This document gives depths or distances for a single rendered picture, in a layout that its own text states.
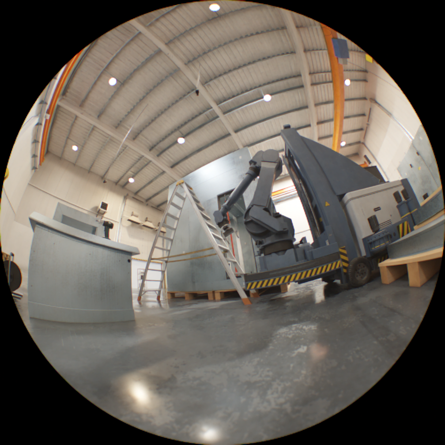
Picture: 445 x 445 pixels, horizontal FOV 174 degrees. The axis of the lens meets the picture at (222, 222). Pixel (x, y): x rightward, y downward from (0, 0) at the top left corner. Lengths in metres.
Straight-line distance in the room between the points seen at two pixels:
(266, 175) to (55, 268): 2.11
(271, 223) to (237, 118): 8.01
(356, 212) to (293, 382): 1.41
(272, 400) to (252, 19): 8.53
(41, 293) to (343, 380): 1.36
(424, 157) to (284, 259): 5.06
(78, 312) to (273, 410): 1.14
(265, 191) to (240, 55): 7.12
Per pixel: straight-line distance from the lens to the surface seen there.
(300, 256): 1.46
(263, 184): 1.68
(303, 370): 0.51
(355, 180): 1.87
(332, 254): 1.28
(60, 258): 1.18
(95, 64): 8.95
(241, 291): 1.84
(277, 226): 1.36
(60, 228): 1.17
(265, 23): 8.34
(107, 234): 1.50
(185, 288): 3.27
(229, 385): 0.49
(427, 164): 5.47
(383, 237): 1.35
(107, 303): 1.27
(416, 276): 0.97
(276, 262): 1.36
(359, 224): 1.55
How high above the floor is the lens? 0.32
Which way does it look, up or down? 23 degrees up
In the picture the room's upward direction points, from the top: 7 degrees counter-clockwise
